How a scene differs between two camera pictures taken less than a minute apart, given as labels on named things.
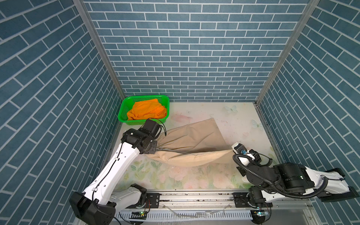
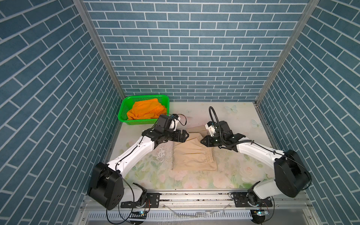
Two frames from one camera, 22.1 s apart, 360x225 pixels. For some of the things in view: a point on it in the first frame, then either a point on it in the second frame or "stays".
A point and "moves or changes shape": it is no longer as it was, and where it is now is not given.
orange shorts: x=147 y=109 stays
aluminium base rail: x=284 y=208 stays
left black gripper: x=153 y=149 → x=183 y=138
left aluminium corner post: x=83 y=12 stays
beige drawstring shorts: x=197 y=144 moves or changes shape
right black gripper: x=255 y=156 → x=207 y=142
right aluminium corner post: x=309 y=10 stays
